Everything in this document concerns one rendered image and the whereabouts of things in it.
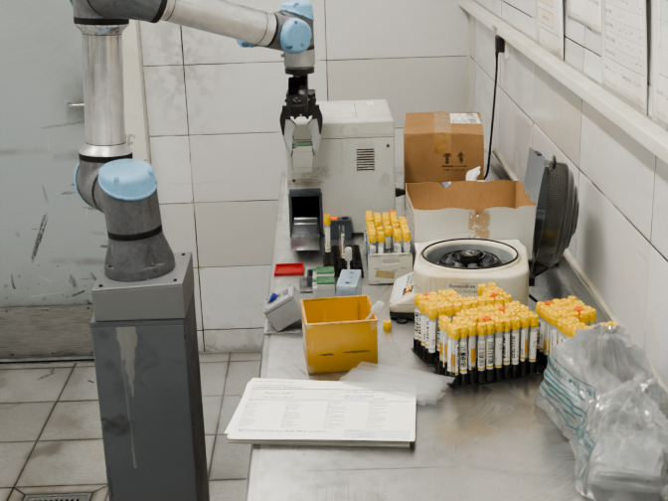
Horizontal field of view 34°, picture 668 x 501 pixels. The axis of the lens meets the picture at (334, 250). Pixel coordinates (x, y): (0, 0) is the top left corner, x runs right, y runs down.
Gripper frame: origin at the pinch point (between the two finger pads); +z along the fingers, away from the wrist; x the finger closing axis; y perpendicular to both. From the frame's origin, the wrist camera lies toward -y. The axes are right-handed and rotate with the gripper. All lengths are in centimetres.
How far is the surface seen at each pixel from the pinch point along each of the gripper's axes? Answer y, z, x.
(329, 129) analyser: 9.4, -3.2, -6.5
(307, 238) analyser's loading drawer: -7.8, 19.5, -0.7
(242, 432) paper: -100, 23, 8
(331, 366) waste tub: -75, 23, -7
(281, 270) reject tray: -17.3, 24.4, 5.3
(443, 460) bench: -108, 25, -24
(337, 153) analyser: 9.4, 3.0, -8.3
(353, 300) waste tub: -62, 16, -11
